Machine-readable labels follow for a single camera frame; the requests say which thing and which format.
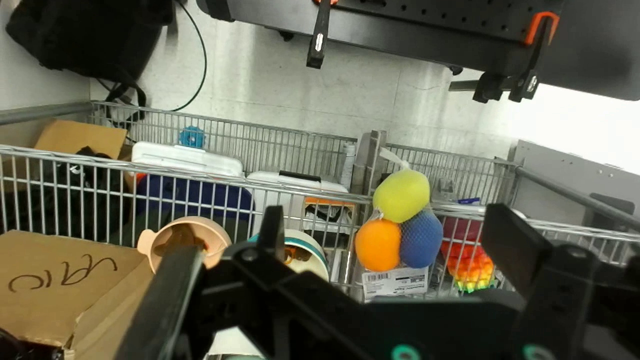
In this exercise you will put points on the white pedestal panel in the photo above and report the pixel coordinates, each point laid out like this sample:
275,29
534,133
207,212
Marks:
567,180

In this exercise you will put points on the cream bowl with teal trim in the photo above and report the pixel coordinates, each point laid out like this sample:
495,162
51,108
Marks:
311,256

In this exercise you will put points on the beige bowl with tabs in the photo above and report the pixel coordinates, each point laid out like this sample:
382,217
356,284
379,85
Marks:
150,242

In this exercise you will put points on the white printed label card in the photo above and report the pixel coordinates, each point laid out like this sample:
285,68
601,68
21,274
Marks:
393,283

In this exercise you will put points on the blue gear toy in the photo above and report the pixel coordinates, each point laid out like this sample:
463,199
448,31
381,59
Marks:
193,137

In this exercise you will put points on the yellow fuzzy ball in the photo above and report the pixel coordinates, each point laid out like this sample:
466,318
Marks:
403,195

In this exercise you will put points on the red item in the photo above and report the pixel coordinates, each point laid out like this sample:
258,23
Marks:
460,231

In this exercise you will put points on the orange fuzzy ball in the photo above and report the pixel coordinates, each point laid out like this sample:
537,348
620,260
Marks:
379,244

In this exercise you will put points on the black perforated table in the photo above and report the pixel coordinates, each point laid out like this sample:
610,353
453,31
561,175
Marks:
432,33

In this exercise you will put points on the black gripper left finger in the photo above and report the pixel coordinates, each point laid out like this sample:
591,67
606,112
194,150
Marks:
166,306

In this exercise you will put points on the dark blue container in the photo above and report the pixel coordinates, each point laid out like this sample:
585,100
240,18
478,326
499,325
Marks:
200,196

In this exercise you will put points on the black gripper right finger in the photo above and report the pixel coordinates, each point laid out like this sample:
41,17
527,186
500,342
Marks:
527,266

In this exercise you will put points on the rainbow coloured toy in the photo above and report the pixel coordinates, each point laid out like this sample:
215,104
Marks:
470,271

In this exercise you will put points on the large brown cardboard box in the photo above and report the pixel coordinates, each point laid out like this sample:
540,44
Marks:
46,313

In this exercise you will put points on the blue fuzzy ball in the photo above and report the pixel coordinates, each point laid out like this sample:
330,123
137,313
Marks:
423,241

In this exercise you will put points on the black fabric item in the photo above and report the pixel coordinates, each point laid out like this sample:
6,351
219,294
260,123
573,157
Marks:
67,200

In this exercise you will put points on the black backpack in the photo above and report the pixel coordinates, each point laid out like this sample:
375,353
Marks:
92,33

